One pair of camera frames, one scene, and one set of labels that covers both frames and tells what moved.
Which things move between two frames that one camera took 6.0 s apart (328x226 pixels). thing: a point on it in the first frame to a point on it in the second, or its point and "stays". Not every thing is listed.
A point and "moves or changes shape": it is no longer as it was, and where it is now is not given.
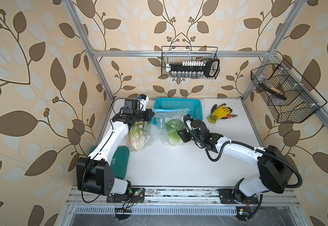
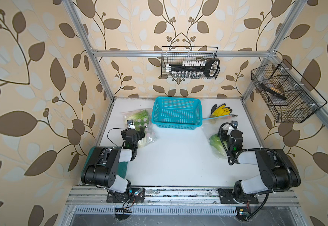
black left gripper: (148, 115) to (139, 134)
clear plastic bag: (166, 124) moves or changes shape
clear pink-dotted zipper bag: (140, 137) moves or changes shape
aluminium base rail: (160, 201) stays
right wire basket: (290, 97) stays
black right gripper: (184, 135) to (224, 134)
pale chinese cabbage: (174, 126) moves or changes shape
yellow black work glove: (218, 113) stays
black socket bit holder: (209, 67) stays
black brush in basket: (274, 91) stays
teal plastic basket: (194, 105) stays
